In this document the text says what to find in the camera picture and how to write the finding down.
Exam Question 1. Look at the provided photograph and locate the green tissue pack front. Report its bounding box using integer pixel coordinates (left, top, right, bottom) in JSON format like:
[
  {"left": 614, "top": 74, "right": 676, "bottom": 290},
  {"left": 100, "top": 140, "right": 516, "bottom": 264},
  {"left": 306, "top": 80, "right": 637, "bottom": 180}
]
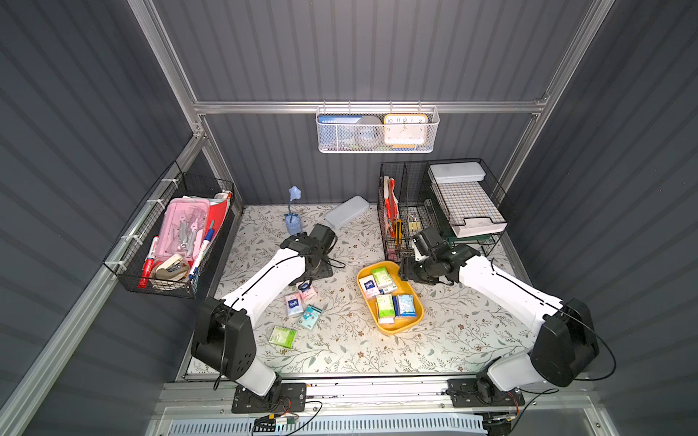
[{"left": 269, "top": 326, "right": 297, "bottom": 349}]

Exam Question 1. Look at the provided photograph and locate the blue flower desk lamp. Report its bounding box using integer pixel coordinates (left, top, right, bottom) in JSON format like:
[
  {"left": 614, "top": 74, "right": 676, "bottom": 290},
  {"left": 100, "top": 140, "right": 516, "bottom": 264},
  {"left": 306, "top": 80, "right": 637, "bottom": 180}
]
[{"left": 285, "top": 185, "right": 303, "bottom": 235}]

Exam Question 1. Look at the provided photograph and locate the yellow alarm clock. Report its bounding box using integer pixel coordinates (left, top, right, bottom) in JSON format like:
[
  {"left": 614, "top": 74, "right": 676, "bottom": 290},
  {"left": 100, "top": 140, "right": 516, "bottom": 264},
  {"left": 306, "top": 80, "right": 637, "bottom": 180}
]
[{"left": 384, "top": 114, "right": 429, "bottom": 147}]

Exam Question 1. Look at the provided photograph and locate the blue white marker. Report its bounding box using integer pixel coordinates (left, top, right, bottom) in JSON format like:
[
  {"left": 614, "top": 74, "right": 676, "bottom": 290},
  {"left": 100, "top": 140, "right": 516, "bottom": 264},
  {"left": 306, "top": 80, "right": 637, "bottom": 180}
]
[{"left": 188, "top": 221, "right": 216, "bottom": 281}]

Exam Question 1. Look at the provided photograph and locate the red white marker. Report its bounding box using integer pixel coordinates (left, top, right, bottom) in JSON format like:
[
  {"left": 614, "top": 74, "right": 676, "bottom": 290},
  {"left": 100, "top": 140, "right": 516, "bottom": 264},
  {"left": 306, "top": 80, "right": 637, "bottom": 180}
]
[{"left": 137, "top": 236, "right": 159, "bottom": 289}]

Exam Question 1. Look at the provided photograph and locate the pink pencil case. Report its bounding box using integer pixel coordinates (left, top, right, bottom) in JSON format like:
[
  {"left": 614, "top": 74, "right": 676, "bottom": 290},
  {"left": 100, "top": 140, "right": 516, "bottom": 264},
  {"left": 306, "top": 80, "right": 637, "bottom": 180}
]
[{"left": 156, "top": 197, "right": 210, "bottom": 263}]

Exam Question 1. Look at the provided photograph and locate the floral table mat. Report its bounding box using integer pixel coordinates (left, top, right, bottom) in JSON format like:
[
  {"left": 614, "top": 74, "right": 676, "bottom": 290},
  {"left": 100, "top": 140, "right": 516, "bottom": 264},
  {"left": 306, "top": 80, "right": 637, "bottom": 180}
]
[{"left": 184, "top": 203, "right": 560, "bottom": 377}]

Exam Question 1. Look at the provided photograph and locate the white wire wall basket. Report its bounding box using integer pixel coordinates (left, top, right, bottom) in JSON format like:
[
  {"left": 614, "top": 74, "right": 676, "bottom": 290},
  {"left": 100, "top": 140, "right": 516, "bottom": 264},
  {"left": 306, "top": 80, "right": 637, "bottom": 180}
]
[{"left": 316, "top": 105, "right": 441, "bottom": 154}]

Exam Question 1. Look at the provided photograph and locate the blue box in basket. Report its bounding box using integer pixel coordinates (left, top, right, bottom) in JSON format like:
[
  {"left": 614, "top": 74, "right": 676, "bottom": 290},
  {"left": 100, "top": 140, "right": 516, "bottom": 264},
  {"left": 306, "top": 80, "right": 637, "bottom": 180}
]
[{"left": 316, "top": 114, "right": 362, "bottom": 153}]

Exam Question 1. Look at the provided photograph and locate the yellow plastic storage box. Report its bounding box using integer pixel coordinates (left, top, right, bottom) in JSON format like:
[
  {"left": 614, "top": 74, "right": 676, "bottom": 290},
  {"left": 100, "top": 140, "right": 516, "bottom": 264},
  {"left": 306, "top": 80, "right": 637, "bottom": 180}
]
[{"left": 356, "top": 261, "right": 425, "bottom": 335}]

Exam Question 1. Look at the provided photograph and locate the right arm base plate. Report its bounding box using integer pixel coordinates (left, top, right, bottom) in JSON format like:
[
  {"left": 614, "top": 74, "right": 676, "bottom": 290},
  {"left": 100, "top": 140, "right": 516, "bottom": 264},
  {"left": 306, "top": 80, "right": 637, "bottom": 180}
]
[{"left": 445, "top": 378, "right": 525, "bottom": 408}]

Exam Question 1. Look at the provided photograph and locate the white box on organizer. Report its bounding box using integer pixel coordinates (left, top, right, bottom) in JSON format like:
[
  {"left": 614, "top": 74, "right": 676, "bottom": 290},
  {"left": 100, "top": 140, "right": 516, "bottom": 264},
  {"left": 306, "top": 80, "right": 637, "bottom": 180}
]
[{"left": 429, "top": 162, "right": 485, "bottom": 185}]

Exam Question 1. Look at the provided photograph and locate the checkered notebook stack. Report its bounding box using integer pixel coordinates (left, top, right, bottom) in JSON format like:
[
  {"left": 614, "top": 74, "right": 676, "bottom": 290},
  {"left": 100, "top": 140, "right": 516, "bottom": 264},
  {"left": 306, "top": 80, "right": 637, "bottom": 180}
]
[{"left": 432, "top": 182, "right": 507, "bottom": 238}]

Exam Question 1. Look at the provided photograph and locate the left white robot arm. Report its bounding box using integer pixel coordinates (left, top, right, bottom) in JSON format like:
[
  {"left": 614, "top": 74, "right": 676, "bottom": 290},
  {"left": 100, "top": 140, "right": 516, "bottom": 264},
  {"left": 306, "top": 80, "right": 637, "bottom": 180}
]
[{"left": 191, "top": 225, "right": 337, "bottom": 403}]

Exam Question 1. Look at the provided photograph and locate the beige stapler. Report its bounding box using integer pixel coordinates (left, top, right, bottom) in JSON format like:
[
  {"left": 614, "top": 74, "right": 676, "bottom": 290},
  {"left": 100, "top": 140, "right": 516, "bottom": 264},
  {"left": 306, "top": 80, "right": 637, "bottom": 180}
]
[{"left": 153, "top": 254, "right": 190, "bottom": 282}]

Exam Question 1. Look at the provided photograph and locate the green white tissue pack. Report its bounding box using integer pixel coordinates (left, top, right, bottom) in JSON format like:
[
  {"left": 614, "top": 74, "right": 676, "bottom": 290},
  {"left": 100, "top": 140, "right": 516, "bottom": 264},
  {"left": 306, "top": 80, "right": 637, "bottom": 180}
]
[{"left": 372, "top": 266, "right": 398, "bottom": 294}]

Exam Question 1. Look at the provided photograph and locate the black wire desk organizer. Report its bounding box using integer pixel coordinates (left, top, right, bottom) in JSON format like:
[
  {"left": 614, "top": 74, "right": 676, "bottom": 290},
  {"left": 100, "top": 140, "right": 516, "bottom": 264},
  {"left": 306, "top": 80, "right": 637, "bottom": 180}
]
[{"left": 378, "top": 158, "right": 516, "bottom": 263}]

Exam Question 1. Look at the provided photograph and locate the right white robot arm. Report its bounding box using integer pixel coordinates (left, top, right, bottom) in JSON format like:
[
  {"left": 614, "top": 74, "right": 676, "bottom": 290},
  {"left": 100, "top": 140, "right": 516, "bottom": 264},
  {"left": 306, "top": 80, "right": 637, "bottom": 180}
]
[{"left": 398, "top": 227, "right": 603, "bottom": 401}]

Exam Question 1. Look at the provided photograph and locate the white rectangular plastic case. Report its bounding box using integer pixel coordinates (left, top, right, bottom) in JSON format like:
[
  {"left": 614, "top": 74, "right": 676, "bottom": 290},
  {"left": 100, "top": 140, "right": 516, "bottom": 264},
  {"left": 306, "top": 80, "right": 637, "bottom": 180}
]
[{"left": 325, "top": 195, "right": 369, "bottom": 230}]

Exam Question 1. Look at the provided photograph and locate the teal tissue pack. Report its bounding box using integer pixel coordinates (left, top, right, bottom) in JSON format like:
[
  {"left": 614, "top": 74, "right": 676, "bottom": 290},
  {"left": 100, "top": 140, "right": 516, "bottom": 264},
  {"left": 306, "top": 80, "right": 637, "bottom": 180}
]
[{"left": 299, "top": 305, "right": 324, "bottom": 331}]

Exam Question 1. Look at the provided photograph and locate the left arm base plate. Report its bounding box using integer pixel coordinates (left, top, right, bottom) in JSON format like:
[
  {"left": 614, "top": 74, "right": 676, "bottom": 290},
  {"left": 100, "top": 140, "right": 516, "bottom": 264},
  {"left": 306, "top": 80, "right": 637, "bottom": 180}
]
[{"left": 231, "top": 383, "right": 307, "bottom": 414}]

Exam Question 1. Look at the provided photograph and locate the pink Tempo tissue pack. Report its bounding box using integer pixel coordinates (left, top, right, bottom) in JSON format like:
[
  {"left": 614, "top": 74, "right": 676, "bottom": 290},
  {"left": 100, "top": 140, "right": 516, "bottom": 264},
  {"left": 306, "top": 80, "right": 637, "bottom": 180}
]
[{"left": 285, "top": 292, "right": 305, "bottom": 317}]

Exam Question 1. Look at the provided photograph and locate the black wire side basket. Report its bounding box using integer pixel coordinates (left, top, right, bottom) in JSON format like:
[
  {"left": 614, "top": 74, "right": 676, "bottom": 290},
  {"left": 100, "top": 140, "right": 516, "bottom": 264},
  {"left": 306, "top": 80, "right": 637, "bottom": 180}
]
[{"left": 105, "top": 165, "right": 234, "bottom": 299}]

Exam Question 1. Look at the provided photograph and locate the tape roll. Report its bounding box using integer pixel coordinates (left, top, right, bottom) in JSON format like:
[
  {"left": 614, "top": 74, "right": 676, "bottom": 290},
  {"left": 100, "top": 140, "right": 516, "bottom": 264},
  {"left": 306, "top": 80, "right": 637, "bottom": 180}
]
[{"left": 354, "top": 116, "right": 384, "bottom": 150}]

